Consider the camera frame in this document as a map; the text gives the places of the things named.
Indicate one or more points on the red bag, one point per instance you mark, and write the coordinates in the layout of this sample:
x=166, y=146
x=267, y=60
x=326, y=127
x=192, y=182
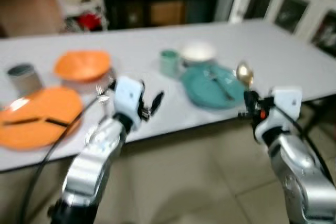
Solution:
x=89, y=21

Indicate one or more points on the teal plate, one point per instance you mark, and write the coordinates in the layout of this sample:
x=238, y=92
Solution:
x=202, y=90

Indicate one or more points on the orange plate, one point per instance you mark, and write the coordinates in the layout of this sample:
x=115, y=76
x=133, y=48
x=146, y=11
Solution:
x=42, y=103

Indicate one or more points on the dark brown cardboard box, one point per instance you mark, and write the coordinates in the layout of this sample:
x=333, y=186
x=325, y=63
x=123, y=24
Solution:
x=134, y=14

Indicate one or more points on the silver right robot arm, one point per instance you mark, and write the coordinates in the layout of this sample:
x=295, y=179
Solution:
x=299, y=177

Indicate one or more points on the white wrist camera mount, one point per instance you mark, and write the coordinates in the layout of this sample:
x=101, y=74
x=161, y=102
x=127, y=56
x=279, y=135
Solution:
x=128, y=95
x=286, y=100

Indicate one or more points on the white glass door cabinet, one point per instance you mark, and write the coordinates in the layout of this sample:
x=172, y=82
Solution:
x=291, y=11

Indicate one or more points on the silver fork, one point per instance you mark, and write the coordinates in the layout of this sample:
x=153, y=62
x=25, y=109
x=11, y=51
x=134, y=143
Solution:
x=220, y=85
x=102, y=97

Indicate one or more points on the gold spoon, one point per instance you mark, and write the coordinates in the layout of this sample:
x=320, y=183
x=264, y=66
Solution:
x=244, y=74

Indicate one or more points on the white bowl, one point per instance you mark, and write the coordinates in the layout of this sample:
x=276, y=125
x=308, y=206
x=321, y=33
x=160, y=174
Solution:
x=198, y=52

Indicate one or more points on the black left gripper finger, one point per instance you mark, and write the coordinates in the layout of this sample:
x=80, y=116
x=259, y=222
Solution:
x=158, y=102
x=145, y=93

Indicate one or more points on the large cardboard box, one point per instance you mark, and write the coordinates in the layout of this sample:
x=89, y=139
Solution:
x=167, y=13

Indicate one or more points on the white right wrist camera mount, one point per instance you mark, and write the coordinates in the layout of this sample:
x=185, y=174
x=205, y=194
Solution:
x=286, y=100

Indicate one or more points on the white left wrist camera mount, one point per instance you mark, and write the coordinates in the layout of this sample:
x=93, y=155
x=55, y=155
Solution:
x=128, y=95

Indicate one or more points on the grey cup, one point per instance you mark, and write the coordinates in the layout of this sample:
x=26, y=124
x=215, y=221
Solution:
x=25, y=82

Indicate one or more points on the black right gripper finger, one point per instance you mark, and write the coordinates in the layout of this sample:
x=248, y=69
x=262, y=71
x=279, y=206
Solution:
x=248, y=100
x=255, y=102

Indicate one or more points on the orange bowl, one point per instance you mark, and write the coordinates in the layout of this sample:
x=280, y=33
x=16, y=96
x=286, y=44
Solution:
x=81, y=65

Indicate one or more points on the green cup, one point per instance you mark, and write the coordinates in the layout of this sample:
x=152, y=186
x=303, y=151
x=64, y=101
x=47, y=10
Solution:
x=169, y=64

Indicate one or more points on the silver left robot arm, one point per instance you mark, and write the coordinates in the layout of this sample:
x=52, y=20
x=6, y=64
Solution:
x=94, y=161

